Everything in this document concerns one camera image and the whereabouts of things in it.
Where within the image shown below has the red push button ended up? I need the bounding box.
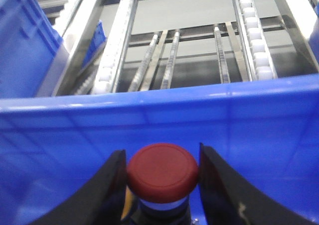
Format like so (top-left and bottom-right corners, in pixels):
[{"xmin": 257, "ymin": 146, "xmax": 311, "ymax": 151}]
[{"xmin": 127, "ymin": 143, "xmax": 199, "ymax": 225}]

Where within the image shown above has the white roller track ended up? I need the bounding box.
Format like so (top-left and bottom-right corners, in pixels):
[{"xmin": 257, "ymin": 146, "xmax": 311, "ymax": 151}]
[{"xmin": 232, "ymin": 0, "xmax": 278, "ymax": 81}]

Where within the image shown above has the blue crate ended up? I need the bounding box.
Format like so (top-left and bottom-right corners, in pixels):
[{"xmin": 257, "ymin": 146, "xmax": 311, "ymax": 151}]
[
  {"xmin": 0, "ymin": 74, "xmax": 319, "ymax": 225},
  {"xmin": 0, "ymin": 0, "xmax": 62, "ymax": 99}
]

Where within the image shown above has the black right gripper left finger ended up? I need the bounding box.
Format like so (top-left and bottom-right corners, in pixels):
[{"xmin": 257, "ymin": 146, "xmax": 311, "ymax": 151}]
[{"xmin": 31, "ymin": 150, "xmax": 127, "ymax": 225}]

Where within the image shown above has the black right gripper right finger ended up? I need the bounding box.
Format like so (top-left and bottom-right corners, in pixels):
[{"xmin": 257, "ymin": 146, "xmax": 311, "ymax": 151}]
[{"xmin": 198, "ymin": 143, "xmax": 313, "ymax": 225}]

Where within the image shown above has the blue crate rear right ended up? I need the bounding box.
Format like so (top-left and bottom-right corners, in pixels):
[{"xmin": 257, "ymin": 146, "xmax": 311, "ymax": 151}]
[{"xmin": 0, "ymin": 0, "xmax": 62, "ymax": 99}]

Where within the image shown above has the blue crate front right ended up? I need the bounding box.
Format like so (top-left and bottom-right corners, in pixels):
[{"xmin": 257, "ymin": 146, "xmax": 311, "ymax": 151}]
[{"xmin": 0, "ymin": 74, "xmax": 319, "ymax": 225}]

